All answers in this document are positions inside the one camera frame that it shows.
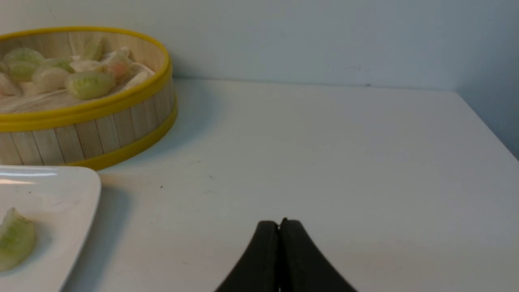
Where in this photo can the pale green dumpling in steamer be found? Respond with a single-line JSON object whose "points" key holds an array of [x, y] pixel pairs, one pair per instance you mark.
{"points": [[22, 63]]}

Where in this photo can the white steamer liner cloth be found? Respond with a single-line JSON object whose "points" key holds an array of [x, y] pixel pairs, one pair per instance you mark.
{"points": [[43, 102]]}

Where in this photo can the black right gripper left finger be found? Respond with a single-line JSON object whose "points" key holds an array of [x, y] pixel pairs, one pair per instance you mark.
{"points": [[256, 270]]}

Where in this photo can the pink white dumpling in steamer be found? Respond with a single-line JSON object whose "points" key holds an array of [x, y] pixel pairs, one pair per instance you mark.
{"points": [[119, 65]]}

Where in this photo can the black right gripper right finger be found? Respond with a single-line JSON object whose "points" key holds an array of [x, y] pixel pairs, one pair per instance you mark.
{"points": [[303, 268]]}

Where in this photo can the yellow-rimmed bamboo steamer basket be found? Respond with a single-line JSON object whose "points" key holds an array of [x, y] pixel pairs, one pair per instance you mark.
{"points": [[97, 134]]}

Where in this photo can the white square plate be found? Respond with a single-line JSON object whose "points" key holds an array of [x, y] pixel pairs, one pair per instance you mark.
{"points": [[61, 202]]}

